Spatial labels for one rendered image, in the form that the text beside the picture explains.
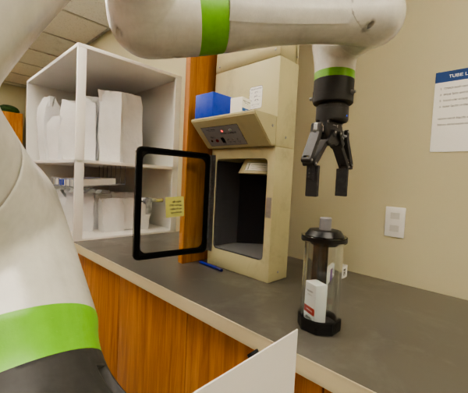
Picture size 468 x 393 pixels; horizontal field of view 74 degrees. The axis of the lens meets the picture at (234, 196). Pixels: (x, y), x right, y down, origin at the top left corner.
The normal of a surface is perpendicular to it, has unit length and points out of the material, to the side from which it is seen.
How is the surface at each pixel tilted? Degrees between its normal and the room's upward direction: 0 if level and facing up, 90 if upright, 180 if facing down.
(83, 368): 43
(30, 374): 39
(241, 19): 118
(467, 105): 90
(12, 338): 58
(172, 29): 128
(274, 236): 90
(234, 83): 90
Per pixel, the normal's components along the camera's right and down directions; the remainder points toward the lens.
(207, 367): -0.70, 0.00
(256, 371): 0.74, 0.07
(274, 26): 0.36, 0.66
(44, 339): 0.72, -0.53
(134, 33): -0.16, 0.74
